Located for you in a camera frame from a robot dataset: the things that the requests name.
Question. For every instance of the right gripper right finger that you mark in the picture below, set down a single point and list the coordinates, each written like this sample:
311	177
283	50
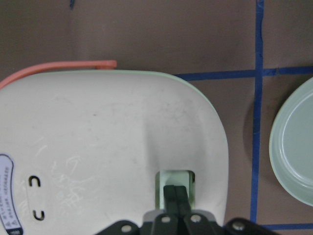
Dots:
182	200

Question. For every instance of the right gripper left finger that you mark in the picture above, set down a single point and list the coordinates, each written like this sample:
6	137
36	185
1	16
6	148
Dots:
170	200

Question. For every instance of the white rice cooker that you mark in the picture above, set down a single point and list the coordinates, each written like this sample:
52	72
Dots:
83	145

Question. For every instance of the green plate near right arm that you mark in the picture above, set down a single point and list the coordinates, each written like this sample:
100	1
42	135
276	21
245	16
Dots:
291	144

